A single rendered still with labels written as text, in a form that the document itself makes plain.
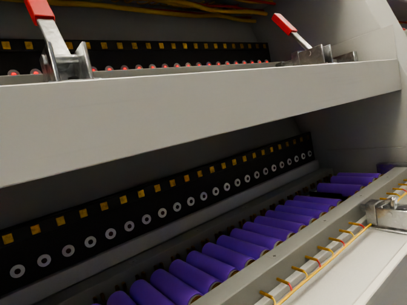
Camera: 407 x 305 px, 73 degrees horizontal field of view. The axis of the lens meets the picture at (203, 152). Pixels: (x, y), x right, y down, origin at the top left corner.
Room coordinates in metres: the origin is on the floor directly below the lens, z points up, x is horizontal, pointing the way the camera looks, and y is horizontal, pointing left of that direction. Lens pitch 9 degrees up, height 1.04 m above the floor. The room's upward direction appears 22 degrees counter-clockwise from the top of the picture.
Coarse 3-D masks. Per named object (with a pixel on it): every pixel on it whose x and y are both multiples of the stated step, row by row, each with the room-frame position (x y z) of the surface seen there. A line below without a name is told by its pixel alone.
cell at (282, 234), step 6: (246, 222) 0.34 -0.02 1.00; (252, 222) 0.34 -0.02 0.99; (246, 228) 0.34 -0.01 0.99; (252, 228) 0.33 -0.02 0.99; (258, 228) 0.32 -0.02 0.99; (264, 228) 0.32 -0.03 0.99; (270, 228) 0.31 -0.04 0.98; (276, 228) 0.31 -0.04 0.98; (264, 234) 0.32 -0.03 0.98; (270, 234) 0.31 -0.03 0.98; (276, 234) 0.30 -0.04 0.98; (282, 234) 0.30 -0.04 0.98; (288, 234) 0.30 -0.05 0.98; (282, 240) 0.30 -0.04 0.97
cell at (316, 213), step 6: (276, 210) 0.38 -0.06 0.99; (282, 210) 0.37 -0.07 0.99; (288, 210) 0.36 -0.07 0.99; (294, 210) 0.36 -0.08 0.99; (300, 210) 0.35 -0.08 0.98; (306, 210) 0.35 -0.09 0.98; (312, 210) 0.34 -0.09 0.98; (318, 210) 0.34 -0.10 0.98; (312, 216) 0.34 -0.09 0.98; (318, 216) 0.33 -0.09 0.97
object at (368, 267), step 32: (352, 160) 0.50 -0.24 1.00; (384, 160) 0.46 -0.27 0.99; (256, 192) 0.42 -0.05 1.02; (192, 224) 0.35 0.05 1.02; (96, 256) 0.28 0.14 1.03; (128, 256) 0.30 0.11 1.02; (352, 256) 0.27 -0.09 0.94; (384, 256) 0.26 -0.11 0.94; (32, 288) 0.24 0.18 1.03; (64, 288) 0.26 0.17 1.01; (320, 288) 0.24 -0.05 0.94; (352, 288) 0.23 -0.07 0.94; (384, 288) 0.23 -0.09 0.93
